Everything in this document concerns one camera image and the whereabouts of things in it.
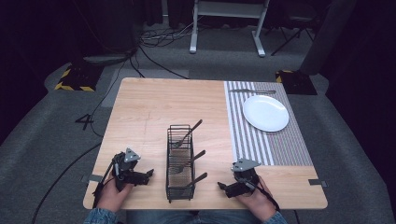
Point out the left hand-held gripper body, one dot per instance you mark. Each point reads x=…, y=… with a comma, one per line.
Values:
x=124, y=174

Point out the grey tape strip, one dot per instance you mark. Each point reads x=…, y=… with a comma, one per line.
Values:
x=317, y=183
x=95, y=178

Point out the grey striped placemat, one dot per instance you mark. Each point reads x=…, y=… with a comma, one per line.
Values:
x=280, y=149

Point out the white metal table frame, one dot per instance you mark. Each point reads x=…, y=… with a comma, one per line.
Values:
x=227, y=9

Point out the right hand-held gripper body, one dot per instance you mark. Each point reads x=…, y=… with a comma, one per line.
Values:
x=244, y=180

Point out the person's left hand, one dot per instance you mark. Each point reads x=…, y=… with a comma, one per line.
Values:
x=113, y=194

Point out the black tripod stand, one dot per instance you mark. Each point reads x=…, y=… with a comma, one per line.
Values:
x=292, y=34

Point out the person's right hand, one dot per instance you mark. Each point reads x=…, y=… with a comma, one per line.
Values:
x=258, y=202

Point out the black yellow striped base plate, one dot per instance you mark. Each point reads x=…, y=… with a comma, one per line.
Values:
x=77, y=77
x=295, y=82

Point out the white round plate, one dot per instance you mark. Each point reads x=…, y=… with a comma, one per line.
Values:
x=265, y=113

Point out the grey curtain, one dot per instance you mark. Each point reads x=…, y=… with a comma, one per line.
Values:
x=327, y=37

